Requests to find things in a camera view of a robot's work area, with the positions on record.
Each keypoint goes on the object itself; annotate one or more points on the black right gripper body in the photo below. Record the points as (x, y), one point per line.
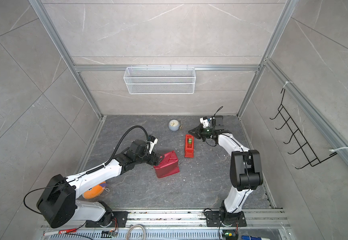
(207, 133)

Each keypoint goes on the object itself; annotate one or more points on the small round white clock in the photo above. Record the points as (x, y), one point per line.
(174, 125)

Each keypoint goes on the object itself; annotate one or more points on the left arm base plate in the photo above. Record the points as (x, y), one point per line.
(114, 219)

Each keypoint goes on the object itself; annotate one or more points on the dark red wrapping paper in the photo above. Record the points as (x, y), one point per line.
(168, 166)

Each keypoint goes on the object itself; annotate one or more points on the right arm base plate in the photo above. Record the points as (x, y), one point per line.
(213, 218)

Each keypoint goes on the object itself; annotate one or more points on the red tape dispenser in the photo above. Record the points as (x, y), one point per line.
(189, 146)

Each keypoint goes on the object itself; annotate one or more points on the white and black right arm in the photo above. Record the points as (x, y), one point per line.
(245, 173)

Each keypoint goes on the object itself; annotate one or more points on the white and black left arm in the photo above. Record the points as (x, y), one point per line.
(59, 202)

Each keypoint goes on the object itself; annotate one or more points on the white wire mesh basket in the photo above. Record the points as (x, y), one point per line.
(160, 80)

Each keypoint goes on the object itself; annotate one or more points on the red and white marker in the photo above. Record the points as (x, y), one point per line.
(61, 232)

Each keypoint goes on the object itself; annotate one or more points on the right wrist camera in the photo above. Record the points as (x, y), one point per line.
(214, 122)

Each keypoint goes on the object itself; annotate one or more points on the aluminium front rail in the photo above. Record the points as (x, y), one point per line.
(187, 224)

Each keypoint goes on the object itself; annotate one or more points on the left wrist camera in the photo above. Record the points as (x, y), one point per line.
(142, 148)

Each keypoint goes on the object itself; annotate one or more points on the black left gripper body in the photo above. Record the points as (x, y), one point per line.
(147, 157)

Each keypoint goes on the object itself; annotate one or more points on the blue and white marker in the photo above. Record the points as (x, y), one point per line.
(253, 238)

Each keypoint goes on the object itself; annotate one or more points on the orange plush toy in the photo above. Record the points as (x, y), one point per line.
(95, 191)

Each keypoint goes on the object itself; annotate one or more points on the black wire hook rack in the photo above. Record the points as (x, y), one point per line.
(297, 136)

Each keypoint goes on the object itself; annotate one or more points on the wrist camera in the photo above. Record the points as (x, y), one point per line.
(214, 122)
(142, 148)

